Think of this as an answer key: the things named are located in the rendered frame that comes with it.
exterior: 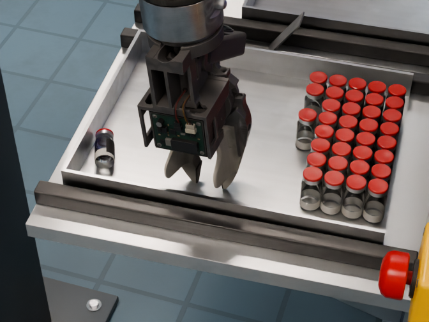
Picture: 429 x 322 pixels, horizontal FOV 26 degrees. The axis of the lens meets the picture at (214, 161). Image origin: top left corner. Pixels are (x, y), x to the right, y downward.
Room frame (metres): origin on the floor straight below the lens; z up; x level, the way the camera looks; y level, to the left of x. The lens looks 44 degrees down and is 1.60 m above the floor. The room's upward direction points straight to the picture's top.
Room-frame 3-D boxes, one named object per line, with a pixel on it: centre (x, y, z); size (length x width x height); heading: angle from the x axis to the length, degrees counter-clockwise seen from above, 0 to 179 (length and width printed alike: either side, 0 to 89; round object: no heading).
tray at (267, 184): (0.78, -0.04, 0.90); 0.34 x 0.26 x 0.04; 75
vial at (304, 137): (0.77, -0.10, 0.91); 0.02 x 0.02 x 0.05
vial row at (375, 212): (0.74, -0.19, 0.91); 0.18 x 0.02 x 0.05; 165
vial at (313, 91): (0.82, -0.11, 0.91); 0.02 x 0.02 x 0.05
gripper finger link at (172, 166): (0.70, 0.04, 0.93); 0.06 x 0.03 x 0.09; 159
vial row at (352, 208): (0.74, -0.16, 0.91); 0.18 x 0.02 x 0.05; 165
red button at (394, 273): (0.49, -0.16, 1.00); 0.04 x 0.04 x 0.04; 76
